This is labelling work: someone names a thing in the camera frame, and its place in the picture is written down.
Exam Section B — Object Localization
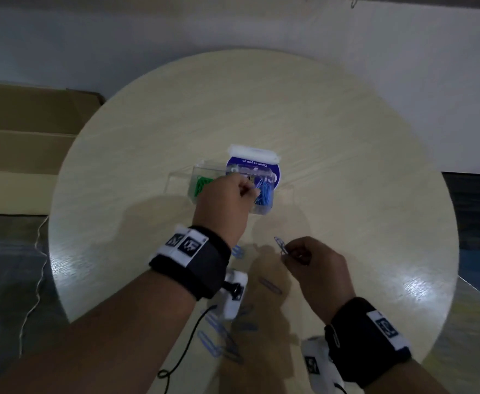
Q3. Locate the person's left forearm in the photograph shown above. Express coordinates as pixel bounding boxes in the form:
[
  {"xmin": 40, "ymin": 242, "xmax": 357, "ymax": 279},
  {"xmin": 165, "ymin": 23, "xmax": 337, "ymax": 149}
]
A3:
[{"xmin": 0, "ymin": 268, "xmax": 201, "ymax": 394}]

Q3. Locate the black camera cable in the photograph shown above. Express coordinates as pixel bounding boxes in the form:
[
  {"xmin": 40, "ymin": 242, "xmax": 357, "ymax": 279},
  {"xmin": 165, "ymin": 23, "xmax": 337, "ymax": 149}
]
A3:
[{"xmin": 157, "ymin": 305, "xmax": 219, "ymax": 381}]

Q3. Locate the pile of blue paper clips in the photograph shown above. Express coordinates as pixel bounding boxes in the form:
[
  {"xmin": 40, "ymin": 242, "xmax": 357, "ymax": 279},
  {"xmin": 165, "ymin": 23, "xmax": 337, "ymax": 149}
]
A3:
[{"xmin": 253, "ymin": 178, "xmax": 274, "ymax": 207}]

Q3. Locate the brown cardboard box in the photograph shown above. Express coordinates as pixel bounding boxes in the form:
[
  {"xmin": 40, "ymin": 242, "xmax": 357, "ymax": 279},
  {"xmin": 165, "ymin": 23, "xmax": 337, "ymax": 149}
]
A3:
[{"xmin": 0, "ymin": 80, "xmax": 104, "ymax": 216}]

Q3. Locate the group of loose blue clips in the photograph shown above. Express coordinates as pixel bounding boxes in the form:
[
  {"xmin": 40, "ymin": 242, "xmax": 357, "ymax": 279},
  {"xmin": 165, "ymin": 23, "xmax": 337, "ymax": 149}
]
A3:
[{"xmin": 197, "ymin": 245, "xmax": 284, "ymax": 364}]

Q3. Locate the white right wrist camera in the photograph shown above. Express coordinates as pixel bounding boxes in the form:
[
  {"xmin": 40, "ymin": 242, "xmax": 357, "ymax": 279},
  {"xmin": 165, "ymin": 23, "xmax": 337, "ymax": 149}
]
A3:
[{"xmin": 300, "ymin": 336, "xmax": 348, "ymax": 394}]

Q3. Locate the thin white cable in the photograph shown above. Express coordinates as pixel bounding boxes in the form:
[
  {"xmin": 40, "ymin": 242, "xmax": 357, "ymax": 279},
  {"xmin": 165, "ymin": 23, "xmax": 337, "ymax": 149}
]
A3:
[{"xmin": 18, "ymin": 215, "xmax": 50, "ymax": 359}]

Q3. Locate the black wrist band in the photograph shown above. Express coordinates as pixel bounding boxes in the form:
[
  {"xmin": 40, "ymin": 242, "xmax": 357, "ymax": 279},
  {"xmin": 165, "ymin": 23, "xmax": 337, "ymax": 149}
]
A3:
[
  {"xmin": 324, "ymin": 297, "xmax": 412, "ymax": 384},
  {"xmin": 148, "ymin": 225, "xmax": 232, "ymax": 301}
]

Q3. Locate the dark blue mat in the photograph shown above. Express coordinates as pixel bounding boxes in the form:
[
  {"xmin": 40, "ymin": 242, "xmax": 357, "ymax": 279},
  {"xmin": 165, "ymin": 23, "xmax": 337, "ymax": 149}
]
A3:
[{"xmin": 441, "ymin": 171, "xmax": 480, "ymax": 301}]

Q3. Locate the black left wrist band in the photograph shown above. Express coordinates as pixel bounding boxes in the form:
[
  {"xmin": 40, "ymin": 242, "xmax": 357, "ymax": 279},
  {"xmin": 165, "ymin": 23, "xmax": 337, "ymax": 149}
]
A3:
[{"xmin": 148, "ymin": 225, "xmax": 232, "ymax": 301}]

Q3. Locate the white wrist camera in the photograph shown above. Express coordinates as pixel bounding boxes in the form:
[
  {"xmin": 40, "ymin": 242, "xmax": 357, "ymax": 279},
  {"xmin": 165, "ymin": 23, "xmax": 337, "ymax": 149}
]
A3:
[
  {"xmin": 219, "ymin": 270, "xmax": 249, "ymax": 321},
  {"xmin": 300, "ymin": 336, "xmax": 348, "ymax": 394}
]

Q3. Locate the person's right hand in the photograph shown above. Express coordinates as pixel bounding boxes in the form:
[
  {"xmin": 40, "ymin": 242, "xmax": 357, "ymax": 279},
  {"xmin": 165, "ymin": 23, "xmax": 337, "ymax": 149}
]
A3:
[{"xmin": 283, "ymin": 236, "xmax": 357, "ymax": 325}]

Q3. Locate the white lid with blue label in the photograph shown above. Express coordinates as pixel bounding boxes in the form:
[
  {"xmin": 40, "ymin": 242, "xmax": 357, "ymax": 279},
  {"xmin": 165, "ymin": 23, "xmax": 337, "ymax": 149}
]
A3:
[{"xmin": 226, "ymin": 144, "xmax": 284, "ymax": 190}]

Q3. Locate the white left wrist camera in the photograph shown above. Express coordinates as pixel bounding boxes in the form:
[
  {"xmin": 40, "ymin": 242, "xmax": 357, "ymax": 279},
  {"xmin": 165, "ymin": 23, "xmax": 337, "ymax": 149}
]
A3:
[{"xmin": 219, "ymin": 270, "xmax": 249, "ymax": 321}]

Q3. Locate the pile of green paper clips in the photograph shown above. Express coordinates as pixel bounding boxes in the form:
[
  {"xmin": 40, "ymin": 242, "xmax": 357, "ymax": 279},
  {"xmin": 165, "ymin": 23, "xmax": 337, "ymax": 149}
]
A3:
[{"xmin": 193, "ymin": 175, "xmax": 214, "ymax": 198}]

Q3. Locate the person's left hand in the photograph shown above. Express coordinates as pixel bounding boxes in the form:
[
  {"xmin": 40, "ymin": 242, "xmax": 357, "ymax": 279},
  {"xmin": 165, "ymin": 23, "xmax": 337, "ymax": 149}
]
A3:
[{"xmin": 193, "ymin": 174, "xmax": 262, "ymax": 245}]

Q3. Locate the person's right forearm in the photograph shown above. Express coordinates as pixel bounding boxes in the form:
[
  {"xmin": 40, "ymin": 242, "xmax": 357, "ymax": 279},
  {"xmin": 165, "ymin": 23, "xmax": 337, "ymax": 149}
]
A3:
[{"xmin": 361, "ymin": 356, "xmax": 452, "ymax": 394}]

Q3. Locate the black right wrist band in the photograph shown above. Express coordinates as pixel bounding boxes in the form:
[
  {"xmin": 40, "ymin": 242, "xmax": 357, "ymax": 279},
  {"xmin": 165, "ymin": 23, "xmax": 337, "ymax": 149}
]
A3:
[{"xmin": 324, "ymin": 297, "xmax": 412, "ymax": 384}]

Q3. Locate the clear plastic compartment box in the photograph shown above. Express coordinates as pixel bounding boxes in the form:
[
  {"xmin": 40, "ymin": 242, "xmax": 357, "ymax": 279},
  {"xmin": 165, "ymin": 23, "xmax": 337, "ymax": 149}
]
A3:
[{"xmin": 168, "ymin": 158, "xmax": 296, "ymax": 216}]

